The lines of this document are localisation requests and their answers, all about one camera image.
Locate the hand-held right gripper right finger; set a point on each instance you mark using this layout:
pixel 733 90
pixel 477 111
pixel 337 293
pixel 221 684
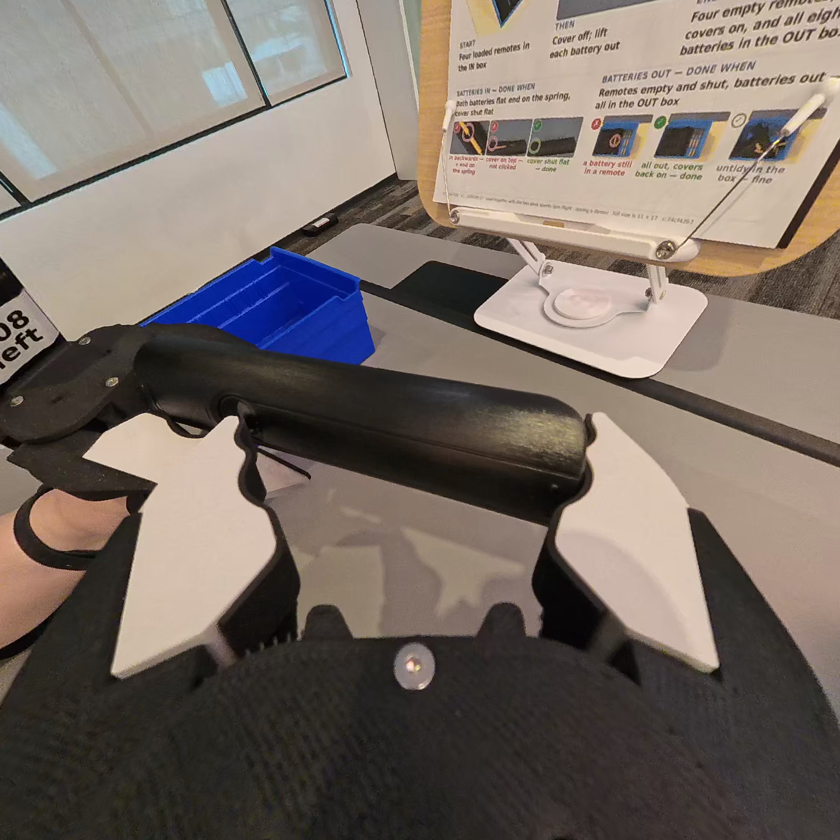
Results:
pixel 636 558

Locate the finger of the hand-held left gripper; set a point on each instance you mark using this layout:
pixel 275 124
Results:
pixel 144 453

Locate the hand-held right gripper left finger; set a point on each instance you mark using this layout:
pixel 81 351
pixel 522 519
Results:
pixel 197 558

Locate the blue plastic bin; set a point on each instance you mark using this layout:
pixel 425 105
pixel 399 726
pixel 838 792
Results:
pixel 315 321

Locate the black remote control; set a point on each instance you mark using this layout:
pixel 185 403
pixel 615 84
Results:
pixel 394 426

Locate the person's left forearm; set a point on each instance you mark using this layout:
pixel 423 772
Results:
pixel 26 604

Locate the person's left hand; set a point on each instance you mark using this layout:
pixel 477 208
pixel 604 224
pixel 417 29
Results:
pixel 85 525

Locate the white tablet stand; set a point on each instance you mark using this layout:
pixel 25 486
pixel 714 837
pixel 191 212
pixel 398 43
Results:
pixel 590 341

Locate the small black box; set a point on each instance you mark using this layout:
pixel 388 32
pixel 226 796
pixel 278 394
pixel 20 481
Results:
pixel 320 225

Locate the large window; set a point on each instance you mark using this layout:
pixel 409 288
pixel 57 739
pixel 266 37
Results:
pixel 131 79

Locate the instruction sign on stand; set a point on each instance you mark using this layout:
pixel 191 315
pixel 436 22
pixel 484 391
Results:
pixel 807 256

